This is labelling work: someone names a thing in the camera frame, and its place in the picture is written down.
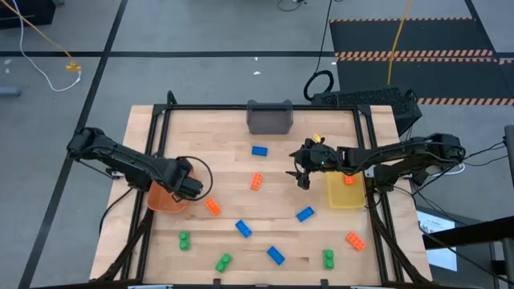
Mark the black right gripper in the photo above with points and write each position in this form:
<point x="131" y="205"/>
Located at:
<point x="321" y="156"/>

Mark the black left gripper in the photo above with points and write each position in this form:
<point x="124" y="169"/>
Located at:
<point x="186" y="182"/>

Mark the orange toy building block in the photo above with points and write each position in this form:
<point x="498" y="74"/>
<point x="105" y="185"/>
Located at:
<point x="256" y="181"/>
<point x="213" y="206"/>
<point x="349" y="180"/>
<point x="356" y="241"/>

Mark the blue toy building block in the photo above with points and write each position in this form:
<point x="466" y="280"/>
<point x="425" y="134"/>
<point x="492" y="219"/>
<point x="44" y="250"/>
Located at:
<point x="243" y="228"/>
<point x="305" y="214"/>
<point x="276" y="255"/>
<point x="259" y="151"/>

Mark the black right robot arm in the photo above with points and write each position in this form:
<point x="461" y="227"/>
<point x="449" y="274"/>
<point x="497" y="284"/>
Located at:
<point x="401" y="154"/>

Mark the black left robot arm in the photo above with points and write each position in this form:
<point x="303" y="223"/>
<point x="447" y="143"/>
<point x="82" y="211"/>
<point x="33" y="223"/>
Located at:
<point x="120" y="158"/>

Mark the orange plastic bin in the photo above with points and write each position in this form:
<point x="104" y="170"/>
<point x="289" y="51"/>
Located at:
<point x="160" y="202"/>

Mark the yellow gripper tag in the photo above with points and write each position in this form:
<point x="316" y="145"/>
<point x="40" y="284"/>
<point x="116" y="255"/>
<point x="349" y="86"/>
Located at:
<point x="317" y="138"/>

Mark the yellow translucent plastic bin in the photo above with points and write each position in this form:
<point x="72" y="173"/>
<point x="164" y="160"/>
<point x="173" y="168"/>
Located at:
<point x="341" y="196"/>

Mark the grey translucent plastic bin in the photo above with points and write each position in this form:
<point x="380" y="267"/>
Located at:
<point x="269" y="120"/>

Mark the green toy building block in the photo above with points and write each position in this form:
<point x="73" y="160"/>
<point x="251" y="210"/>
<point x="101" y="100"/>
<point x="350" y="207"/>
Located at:
<point x="184" y="241"/>
<point x="328" y="259"/>
<point x="223" y="263"/>

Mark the black perforated equipment box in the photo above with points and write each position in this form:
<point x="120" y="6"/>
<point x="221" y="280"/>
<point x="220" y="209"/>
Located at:
<point x="361" y="97"/>

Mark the white printed sheet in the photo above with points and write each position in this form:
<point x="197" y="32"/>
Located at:
<point x="439" y="257"/>

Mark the black hazard-striped floor mat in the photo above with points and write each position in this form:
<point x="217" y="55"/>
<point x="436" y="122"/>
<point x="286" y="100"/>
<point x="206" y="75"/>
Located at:
<point x="441" y="78"/>
<point x="441" y="38"/>

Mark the black stand bar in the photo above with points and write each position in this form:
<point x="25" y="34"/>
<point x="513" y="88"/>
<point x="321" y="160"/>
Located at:
<point x="474" y="233"/>

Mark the black cabinet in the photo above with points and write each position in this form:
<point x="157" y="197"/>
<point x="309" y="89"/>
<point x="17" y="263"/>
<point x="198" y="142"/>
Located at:
<point x="24" y="14"/>

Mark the black metal table frame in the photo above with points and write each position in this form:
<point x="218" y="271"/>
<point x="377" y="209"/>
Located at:
<point x="201" y="107"/>

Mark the grey stand post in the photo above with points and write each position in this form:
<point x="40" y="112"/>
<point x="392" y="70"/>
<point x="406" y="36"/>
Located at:
<point x="510" y="160"/>

